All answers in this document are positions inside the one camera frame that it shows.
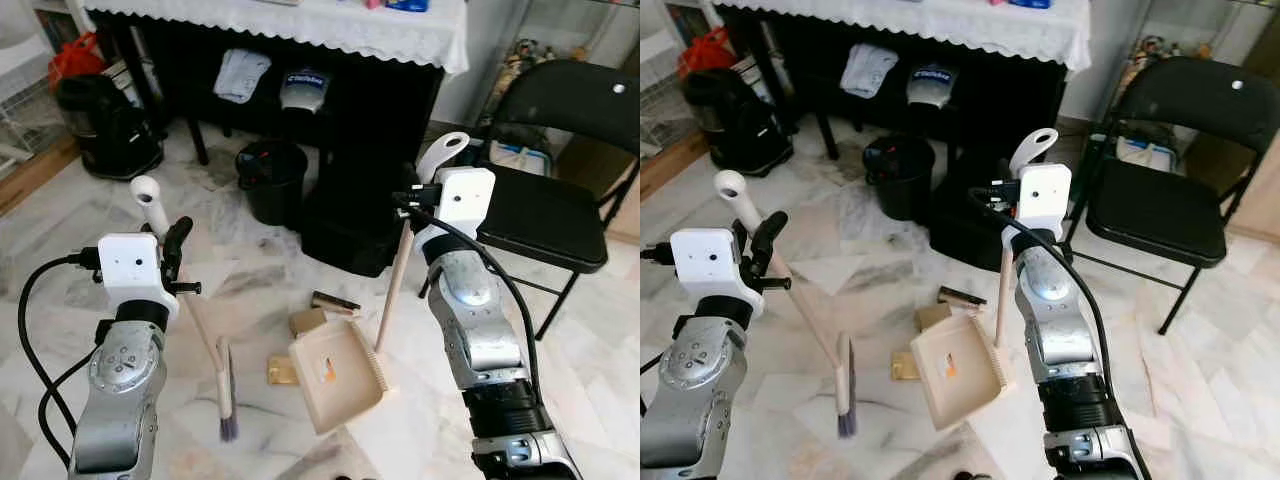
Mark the dark brown stick scrap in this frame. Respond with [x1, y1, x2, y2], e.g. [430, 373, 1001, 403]
[938, 286, 989, 311]
[310, 290, 363, 317]

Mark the orange plastic bag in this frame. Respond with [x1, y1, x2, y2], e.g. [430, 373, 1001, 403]
[48, 32, 109, 89]
[678, 27, 736, 79]

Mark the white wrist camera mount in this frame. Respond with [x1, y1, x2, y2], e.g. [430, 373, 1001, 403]
[670, 228, 766, 319]
[1003, 163, 1073, 246]
[415, 167, 498, 251]
[97, 233, 181, 321]

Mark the grey white bag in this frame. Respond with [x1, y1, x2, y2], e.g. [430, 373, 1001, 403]
[840, 43, 899, 99]
[213, 48, 273, 105]

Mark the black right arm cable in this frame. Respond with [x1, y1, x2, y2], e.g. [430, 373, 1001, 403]
[968, 188, 1116, 411]
[393, 195, 546, 406]

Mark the black folding chair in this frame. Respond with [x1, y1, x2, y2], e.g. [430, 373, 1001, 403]
[1062, 55, 1280, 336]
[420, 58, 641, 341]

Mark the black floor appliance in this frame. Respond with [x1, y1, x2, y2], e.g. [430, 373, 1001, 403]
[683, 68, 796, 179]
[55, 73, 166, 183]

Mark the black storage case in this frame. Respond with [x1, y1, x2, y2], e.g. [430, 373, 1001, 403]
[928, 165, 1031, 271]
[300, 170, 421, 279]

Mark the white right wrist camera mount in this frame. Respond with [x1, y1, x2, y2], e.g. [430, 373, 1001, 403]
[1003, 163, 1073, 246]
[415, 167, 498, 251]

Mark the blue white package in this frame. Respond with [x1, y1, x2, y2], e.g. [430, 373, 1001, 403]
[490, 140, 553, 179]
[1115, 135, 1179, 173]

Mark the black waste bin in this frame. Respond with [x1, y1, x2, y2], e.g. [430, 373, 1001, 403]
[236, 140, 309, 226]
[865, 135, 936, 223]

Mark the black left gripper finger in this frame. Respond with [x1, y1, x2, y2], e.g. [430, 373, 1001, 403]
[163, 218, 194, 284]
[750, 211, 790, 279]

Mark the beige hand broom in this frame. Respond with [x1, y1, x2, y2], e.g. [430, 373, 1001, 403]
[714, 168, 861, 439]
[130, 175, 241, 444]

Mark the white blue printed bag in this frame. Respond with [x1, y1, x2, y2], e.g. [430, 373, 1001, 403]
[278, 66, 331, 113]
[906, 62, 961, 109]

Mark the black table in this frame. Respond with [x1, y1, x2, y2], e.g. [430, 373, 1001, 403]
[722, 8, 1069, 166]
[95, 10, 446, 171]

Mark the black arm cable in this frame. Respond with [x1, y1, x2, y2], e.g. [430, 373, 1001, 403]
[640, 243, 686, 416]
[393, 195, 546, 406]
[18, 250, 106, 466]
[968, 188, 1116, 411]

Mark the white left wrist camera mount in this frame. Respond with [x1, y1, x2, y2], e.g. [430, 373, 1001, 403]
[97, 233, 181, 321]
[670, 228, 766, 319]

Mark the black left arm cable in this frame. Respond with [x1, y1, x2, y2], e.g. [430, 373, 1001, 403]
[18, 250, 106, 466]
[640, 243, 686, 416]

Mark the beige plastic dustpan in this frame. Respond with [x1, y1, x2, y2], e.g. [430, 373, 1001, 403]
[910, 128, 1059, 431]
[288, 132, 471, 436]

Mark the white rack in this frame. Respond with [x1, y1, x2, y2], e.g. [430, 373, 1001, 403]
[640, 60, 701, 151]
[0, 40, 61, 171]

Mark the white lace tablecloth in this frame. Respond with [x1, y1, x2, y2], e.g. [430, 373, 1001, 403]
[80, 0, 471, 76]
[715, 0, 1093, 73]

